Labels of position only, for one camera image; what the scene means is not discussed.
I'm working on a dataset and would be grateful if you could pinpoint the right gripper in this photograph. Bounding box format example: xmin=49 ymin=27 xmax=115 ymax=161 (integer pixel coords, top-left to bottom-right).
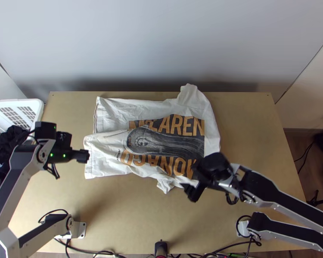
xmin=180 ymin=152 xmax=232 ymax=204

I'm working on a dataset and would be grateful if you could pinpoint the white t-shirt with orange print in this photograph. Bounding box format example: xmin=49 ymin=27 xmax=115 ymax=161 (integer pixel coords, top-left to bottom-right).
xmin=83 ymin=83 xmax=221 ymax=195

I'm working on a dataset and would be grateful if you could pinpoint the black garment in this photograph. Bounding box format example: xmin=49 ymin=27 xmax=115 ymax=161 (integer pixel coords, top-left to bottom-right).
xmin=0 ymin=125 xmax=30 ymax=205

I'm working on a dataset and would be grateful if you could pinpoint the white laundry basket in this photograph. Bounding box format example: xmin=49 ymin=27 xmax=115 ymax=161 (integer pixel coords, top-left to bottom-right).
xmin=0 ymin=98 xmax=44 ymax=147

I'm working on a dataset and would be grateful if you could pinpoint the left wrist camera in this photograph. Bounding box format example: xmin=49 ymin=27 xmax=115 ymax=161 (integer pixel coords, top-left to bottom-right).
xmin=56 ymin=131 xmax=73 ymax=148

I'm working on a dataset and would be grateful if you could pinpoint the black cable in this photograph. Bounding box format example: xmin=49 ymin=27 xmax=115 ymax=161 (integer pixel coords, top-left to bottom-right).
xmin=38 ymin=209 xmax=70 ymax=224
xmin=297 ymin=141 xmax=316 ymax=174
xmin=224 ymin=188 xmax=245 ymax=206
xmin=44 ymin=161 xmax=61 ymax=180

